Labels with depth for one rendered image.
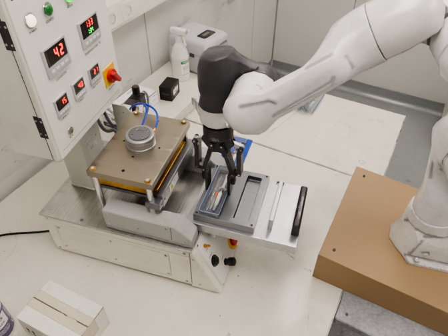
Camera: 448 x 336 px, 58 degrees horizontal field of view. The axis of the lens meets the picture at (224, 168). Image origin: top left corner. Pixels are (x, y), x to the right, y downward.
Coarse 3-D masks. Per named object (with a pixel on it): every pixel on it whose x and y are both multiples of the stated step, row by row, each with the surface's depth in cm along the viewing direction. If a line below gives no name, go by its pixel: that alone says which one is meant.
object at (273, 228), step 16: (272, 192) 115; (288, 192) 115; (192, 208) 110; (272, 208) 105; (288, 208) 111; (208, 224) 106; (272, 224) 103; (288, 224) 106; (240, 240) 106; (256, 240) 104; (272, 240) 103; (288, 240) 103
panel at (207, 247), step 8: (200, 240) 109; (208, 240) 113; (216, 240) 116; (224, 240) 120; (200, 248) 108; (208, 248) 112; (216, 248) 116; (224, 248) 120; (232, 248) 124; (208, 256) 112; (224, 256) 119; (232, 256) 124; (208, 264) 111; (224, 264) 119; (216, 272) 114; (224, 272) 118; (224, 280) 117
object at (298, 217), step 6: (300, 192) 110; (306, 192) 110; (300, 198) 108; (300, 204) 106; (300, 210) 105; (300, 216) 103; (294, 222) 102; (300, 222) 102; (294, 228) 102; (294, 234) 103
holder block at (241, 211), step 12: (216, 168) 118; (240, 180) 115; (252, 180) 117; (264, 180) 115; (204, 192) 111; (240, 192) 111; (252, 192) 114; (264, 192) 111; (228, 204) 108; (240, 204) 110; (252, 204) 110; (204, 216) 105; (228, 216) 105; (240, 216) 107; (252, 216) 105; (240, 228) 104; (252, 228) 103
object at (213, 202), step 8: (224, 168) 117; (216, 176) 115; (224, 176) 115; (216, 184) 112; (224, 184) 112; (208, 192) 110; (216, 192) 110; (224, 192) 110; (208, 200) 108; (216, 200) 108; (200, 208) 106; (208, 208) 106; (216, 208) 106
